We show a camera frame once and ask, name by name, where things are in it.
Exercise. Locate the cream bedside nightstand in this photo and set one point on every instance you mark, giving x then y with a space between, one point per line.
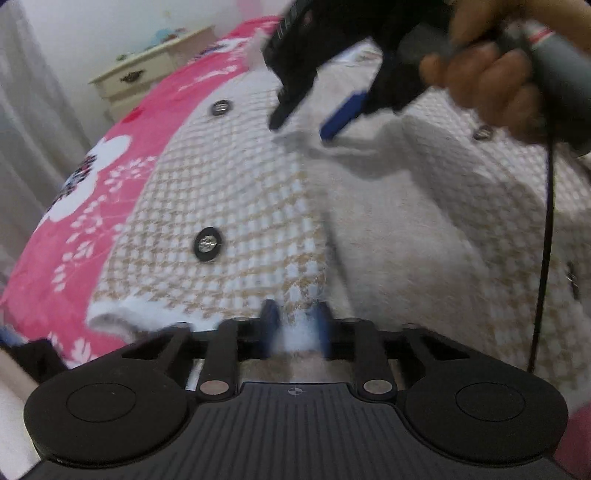
126 83

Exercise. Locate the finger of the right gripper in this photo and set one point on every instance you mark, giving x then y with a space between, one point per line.
289 96
351 109

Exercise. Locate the person's right hand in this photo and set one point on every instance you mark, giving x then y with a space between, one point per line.
497 86

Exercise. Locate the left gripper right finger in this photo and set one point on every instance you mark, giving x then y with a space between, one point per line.
337 336

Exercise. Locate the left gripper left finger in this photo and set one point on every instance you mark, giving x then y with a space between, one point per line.
256 334

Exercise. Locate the grey curtain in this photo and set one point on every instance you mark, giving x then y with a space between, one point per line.
41 138

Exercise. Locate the beige white houndstooth jacket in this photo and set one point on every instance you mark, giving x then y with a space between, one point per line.
424 218

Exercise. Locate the pink floral bed blanket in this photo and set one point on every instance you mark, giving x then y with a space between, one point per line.
50 287

